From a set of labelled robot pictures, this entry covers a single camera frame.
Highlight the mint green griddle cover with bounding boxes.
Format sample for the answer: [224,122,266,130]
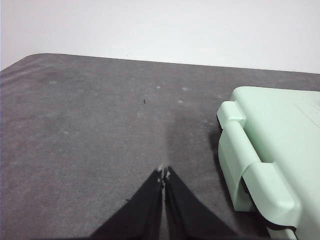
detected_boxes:
[216,86,320,240]

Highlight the mint green breakfast maker base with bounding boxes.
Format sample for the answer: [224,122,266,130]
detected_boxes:
[217,121,298,240]

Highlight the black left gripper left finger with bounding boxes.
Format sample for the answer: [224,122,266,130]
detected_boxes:
[88,166,166,240]

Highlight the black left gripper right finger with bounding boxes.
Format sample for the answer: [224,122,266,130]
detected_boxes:
[162,165,239,240]

